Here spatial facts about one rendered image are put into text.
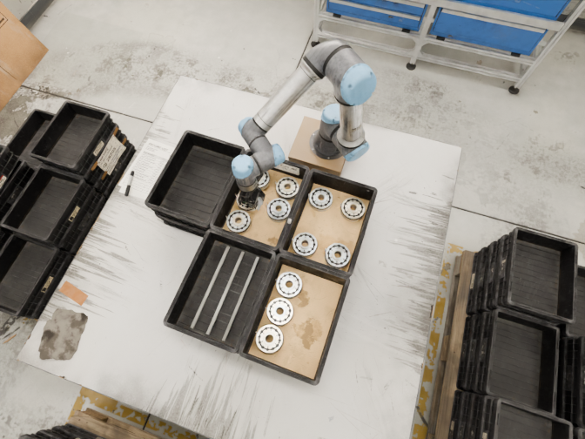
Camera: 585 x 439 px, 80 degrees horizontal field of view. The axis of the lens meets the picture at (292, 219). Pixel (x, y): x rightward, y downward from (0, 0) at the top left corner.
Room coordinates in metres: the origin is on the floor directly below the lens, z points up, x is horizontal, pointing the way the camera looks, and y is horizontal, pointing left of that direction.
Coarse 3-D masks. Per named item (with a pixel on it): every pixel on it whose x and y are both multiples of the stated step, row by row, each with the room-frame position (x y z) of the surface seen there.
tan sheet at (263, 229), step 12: (276, 180) 0.76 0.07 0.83; (300, 180) 0.75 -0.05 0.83; (264, 192) 0.70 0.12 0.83; (276, 192) 0.70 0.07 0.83; (264, 204) 0.64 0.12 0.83; (252, 216) 0.59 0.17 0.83; (264, 216) 0.59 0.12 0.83; (228, 228) 0.54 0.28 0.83; (252, 228) 0.53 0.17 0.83; (264, 228) 0.53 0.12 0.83; (276, 228) 0.53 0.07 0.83; (264, 240) 0.47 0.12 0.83; (276, 240) 0.47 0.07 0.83
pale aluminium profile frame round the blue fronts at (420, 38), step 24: (408, 0) 2.25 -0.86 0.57; (432, 0) 2.20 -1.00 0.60; (360, 24) 2.37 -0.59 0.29; (384, 24) 2.35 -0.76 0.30; (528, 24) 1.97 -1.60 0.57; (552, 24) 1.93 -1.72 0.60; (384, 48) 2.30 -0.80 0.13; (456, 48) 2.11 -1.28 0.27; (480, 48) 2.07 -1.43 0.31; (480, 72) 2.03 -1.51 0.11; (504, 72) 1.99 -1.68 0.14; (528, 72) 1.92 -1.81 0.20
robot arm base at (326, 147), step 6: (318, 132) 0.99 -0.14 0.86; (318, 138) 0.96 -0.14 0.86; (324, 138) 0.93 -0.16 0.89; (318, 144) 0.95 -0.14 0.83; (324, 144) 0.93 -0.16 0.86; (330, 144) 0.92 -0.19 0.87; (318, 150) 0.93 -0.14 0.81; (324, 150) 0.91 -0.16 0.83; (330, 150) 0.91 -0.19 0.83; (336, 150) 0.92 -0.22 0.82
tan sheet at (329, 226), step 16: (336, 192) 0.69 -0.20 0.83; (304, 208) 0.62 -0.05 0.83; (336, 208) 0.61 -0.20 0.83; (352, 208) 0.61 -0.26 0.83; (304, 224) 0.54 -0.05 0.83; (320, 224) 0.54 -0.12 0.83; (336, 224) 0.54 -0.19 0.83; (352, 224) 0.53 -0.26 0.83; (320, 240) 0.46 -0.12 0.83; (336, 240) 0.46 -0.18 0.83; (352, 240) 0.46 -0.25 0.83; (320, 256) 0.40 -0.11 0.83; (336, 256) 0.39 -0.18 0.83
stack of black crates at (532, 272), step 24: (504, 240) 0.53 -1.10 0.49; (528, 240) 0.52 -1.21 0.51; (552, 240) 0.50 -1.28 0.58; (480, 264) 0.47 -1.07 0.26; (504, 264) 0.40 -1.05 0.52; (528, 264) 0.40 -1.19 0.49; (552, 264) 0.40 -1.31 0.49; (576, 264) 0.37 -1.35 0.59; (480, 288) 0.33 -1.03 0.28; (504, 288) 0.28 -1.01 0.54; (528, 288) 0.28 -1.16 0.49; (552, 288) 0.28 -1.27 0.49; (576, 288) 0.26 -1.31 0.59; (480, 312) 0.20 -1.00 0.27; (528, 312) 0.17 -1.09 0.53; (552, 312) 0.16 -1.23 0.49
